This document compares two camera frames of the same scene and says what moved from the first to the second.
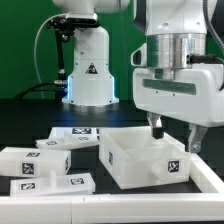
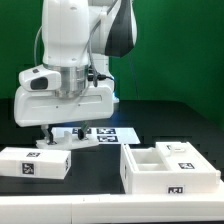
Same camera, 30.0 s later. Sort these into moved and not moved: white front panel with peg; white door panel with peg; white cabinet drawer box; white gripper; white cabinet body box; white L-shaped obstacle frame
Moved: white gripper; white cabinet body box; white front panel with peg
Not moved: white L-shaped obstacle frame; white cabinet drawer box; white door panel with peg
